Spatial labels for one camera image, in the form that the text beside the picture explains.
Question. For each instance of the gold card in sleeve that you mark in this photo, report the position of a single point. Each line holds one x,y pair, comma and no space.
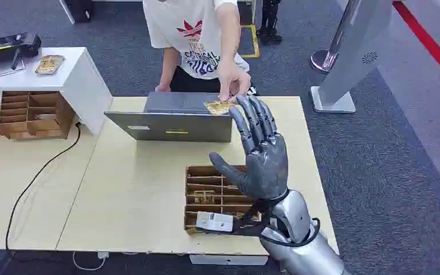
50,64

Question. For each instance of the chrome stanchion base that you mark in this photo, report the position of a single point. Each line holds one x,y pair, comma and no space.
323,60

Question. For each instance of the black desktop device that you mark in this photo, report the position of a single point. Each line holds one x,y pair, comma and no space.
7,47

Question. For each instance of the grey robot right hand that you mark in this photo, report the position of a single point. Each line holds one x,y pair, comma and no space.
265,167

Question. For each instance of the black box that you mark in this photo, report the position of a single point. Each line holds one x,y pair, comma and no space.
79,9

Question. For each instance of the empty wooden divider box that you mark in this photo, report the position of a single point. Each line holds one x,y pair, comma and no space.
34,115

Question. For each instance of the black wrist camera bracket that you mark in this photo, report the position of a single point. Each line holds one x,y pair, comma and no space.
248,224

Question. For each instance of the person's right hand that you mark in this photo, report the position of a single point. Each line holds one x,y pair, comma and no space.
162,88

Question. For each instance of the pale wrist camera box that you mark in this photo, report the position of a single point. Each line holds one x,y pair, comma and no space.
214,222

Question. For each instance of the clear acrylic stand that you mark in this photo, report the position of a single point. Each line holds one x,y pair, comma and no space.
7,69

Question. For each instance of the gold printed card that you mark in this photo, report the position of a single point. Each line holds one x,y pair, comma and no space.
216,107

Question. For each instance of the person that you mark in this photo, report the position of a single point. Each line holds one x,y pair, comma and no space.
189,34

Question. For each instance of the person's left hand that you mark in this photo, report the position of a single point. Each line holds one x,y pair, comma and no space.
232,77

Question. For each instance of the grey laptop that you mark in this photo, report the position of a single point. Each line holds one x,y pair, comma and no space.
174,121

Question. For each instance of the white cabinet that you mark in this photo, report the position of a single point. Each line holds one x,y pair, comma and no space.
72,76

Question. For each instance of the wooden card box with cards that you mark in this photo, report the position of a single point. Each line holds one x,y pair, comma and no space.
208,189

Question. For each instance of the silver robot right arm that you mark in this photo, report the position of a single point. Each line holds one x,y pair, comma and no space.
299,220

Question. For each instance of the silver kiosk stand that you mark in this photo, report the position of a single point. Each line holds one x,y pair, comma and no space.
356,49

